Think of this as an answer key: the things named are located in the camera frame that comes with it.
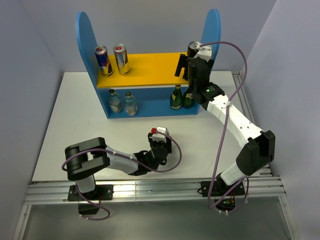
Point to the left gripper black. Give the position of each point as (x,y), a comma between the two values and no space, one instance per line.
(167,144)

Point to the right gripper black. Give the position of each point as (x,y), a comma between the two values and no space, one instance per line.
(184,62)

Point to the black yellow can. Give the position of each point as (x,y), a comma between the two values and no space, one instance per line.
(192,49)

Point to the clear Chang bottle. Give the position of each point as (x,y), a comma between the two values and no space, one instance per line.
(130,104)
(115,102)

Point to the silver gold Red Bull can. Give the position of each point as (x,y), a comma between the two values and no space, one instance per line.
(121,58)

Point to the blue silver Red Bull can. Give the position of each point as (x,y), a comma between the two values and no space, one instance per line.
(101,54)

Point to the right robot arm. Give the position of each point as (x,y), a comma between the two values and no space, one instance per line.
(257,146)

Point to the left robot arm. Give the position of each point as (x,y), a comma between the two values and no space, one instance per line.
(86,158)

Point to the blue and yellow wooden shelf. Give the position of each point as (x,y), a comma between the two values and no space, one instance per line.
(151,79)

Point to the green bottle yellow label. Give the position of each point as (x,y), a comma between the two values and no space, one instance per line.
(176,98)

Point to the green Perrier bottle red label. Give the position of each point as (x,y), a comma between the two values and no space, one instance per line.
(188,99)

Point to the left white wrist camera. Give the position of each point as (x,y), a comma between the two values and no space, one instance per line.
(160,133)

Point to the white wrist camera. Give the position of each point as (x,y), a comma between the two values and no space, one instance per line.
(160,133)
(203,52)

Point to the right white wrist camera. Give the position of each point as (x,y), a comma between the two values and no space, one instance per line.
(203,52)

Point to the aluminium front rail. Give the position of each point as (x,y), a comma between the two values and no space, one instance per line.
(53,193)

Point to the aluminium side rail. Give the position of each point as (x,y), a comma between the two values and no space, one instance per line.
(246,110)

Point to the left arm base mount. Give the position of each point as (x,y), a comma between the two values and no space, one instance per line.
(102,192)

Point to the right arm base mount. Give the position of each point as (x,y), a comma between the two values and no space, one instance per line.
(228,203)

